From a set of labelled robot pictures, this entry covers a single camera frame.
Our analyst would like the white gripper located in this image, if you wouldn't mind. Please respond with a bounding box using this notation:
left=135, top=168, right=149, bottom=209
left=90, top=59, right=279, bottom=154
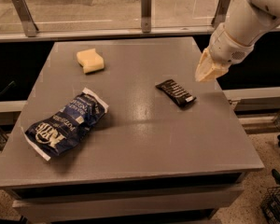
left=195, top=23, right=254, bottom=82

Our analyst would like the black rxbar chocolate wrapper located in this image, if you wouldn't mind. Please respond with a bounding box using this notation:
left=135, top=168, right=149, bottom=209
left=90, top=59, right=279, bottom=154
left=156, top=79, right=196, bottom=108

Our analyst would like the blue chip bag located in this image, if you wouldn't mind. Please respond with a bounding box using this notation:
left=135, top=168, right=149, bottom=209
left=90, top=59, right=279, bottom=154
left=24, top=88, right=108, bottom=161

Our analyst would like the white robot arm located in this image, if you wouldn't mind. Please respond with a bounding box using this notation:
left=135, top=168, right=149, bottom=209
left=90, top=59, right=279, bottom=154
left=195, top=0, right=280, bottom=82

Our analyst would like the yellow sponge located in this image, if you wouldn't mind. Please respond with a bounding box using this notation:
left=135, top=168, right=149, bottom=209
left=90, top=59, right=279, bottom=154
left=77, top=49, right=105, bottom=74

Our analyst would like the grey table drawer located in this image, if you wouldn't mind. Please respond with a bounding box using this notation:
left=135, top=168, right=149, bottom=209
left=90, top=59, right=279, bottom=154
left=13, top=184, right=244, bottom=222

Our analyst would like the right metal glass bracket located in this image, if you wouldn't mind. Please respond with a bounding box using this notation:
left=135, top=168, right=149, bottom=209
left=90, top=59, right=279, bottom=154
left=211, top=0, right=231, bottom=28

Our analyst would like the metal glass bracket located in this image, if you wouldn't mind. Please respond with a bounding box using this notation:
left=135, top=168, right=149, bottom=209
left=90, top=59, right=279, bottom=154
left=141, top=0, right=152, bottom=33
left=11, top=0, right=38, bottom=37
left=211, top=0, right=231, bottom=28

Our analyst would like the middle metal glass bracket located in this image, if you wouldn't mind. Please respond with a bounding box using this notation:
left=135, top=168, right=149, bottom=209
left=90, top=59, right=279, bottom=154
left=141, top=0, right=152, bottom=33

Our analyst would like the black wire basket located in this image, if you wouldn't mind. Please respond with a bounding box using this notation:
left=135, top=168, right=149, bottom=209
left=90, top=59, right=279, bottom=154
left=260, top=187, right=280, bottom=224

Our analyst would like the left metal glass bracket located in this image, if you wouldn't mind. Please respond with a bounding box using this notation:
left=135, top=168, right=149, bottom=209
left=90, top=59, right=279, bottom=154
left=11, top=0, right=38, bottom=37

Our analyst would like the black cable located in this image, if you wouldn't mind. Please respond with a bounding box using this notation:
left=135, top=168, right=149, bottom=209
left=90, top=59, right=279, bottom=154
left=0, top=80, right=17, bottom=99

